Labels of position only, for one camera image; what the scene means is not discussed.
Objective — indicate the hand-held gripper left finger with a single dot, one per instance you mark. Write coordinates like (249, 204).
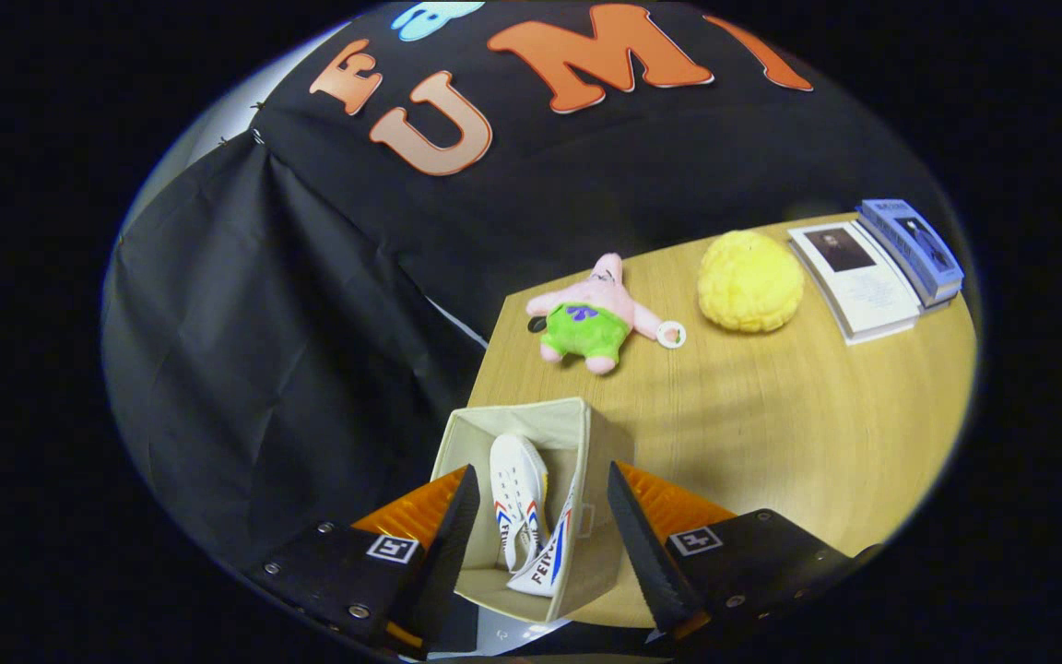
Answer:
(448, 572)

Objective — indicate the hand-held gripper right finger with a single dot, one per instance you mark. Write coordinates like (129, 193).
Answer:
(646, 563)

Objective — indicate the white canvas shoe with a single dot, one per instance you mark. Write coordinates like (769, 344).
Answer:
(517, 470)
(549, 563)

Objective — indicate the beige fabric storage box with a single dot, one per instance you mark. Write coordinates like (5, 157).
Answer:
(531, 415)

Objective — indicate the pink starfish plush toy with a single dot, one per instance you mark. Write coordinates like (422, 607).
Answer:
(586, 323)

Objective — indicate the black backdrop cloth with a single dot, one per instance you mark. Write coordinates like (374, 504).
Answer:
(310, 323)

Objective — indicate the yellow textured plush toy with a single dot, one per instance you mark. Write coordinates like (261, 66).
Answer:
(750, 281)

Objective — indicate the white book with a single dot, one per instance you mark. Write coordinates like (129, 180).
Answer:
(867, 295)

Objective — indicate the blue book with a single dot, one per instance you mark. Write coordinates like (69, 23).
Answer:
(918, 249)

